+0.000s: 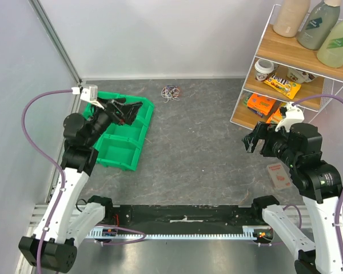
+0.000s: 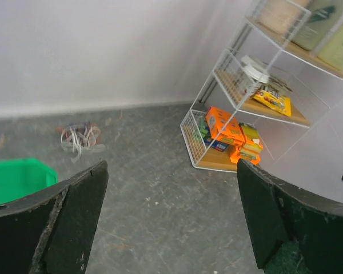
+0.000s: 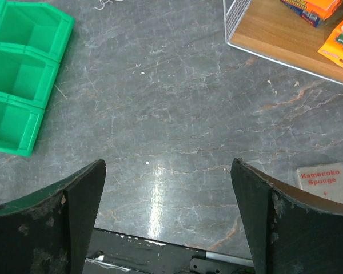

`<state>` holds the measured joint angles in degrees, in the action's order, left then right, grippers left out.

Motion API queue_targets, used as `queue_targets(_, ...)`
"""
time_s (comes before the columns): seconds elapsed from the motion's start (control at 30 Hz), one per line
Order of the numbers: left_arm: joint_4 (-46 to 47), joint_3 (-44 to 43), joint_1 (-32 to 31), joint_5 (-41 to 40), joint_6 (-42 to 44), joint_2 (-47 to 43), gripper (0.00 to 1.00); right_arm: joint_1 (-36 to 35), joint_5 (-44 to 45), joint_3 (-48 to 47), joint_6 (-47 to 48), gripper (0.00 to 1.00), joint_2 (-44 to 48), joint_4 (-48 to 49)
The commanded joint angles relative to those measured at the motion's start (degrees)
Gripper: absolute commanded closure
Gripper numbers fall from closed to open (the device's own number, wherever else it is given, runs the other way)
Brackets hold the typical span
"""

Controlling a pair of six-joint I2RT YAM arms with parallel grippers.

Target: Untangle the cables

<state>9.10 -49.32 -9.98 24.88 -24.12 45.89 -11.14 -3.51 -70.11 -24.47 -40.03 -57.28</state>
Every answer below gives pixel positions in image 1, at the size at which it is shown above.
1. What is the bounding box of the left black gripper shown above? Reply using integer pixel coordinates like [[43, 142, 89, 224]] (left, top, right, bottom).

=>
[[85, 96, 142, 146]]

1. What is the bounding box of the cable bundle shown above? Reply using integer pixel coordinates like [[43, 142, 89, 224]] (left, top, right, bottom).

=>
[[160, 84, 182, 104]]

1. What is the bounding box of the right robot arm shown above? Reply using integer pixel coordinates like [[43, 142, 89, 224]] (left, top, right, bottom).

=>
[[242, 122, 343, 273]]

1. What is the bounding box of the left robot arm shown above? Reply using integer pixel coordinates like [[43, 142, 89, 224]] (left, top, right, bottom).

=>
[[18, 98, 142, 273]]

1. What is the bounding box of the orange yellow snack box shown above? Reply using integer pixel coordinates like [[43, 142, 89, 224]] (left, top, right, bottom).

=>
[[266, 102, 286, 124]]

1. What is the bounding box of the green compartment bin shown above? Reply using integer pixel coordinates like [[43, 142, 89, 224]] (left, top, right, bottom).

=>
[[94, 91, 154, 171]]

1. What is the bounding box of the yellow candy bag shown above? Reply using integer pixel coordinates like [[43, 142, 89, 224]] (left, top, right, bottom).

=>
[[264, 73, 302, 99]]

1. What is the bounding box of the white paper cup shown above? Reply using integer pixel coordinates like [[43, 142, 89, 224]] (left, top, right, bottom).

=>
[[254, 59, 275, 82]]

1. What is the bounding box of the light green pump bottle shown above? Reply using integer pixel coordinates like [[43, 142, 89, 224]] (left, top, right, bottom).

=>
[[317, 21, 343, 69]]

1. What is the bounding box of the grey-green pump bottle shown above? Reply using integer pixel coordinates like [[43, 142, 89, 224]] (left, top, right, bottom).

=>
[[297, 0, 342, 50]]

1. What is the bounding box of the beige pump bottle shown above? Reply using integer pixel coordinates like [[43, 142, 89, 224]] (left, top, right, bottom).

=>
[[273, 0, 311, 38]]

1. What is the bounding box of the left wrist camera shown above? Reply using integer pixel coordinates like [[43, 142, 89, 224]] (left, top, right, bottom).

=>
[[71, 84, 99, 106]]

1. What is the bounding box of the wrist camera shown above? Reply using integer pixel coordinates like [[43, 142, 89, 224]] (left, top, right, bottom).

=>
[[275, 102, 304, 132], [71, 84, 99, 106]]

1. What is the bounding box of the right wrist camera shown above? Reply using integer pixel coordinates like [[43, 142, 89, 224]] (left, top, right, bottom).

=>
[[275, 102, 304, 132]]

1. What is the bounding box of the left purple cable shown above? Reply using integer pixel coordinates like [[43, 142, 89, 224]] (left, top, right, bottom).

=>
[[21, 89, 147, 274]]

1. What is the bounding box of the white wire shelf rack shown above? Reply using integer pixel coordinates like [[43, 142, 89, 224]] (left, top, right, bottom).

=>
[[230, 4, 343, 129]]

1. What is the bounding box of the slotted cable duct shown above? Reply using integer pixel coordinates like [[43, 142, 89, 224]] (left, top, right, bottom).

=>
[[85, 226, 273, 240]]

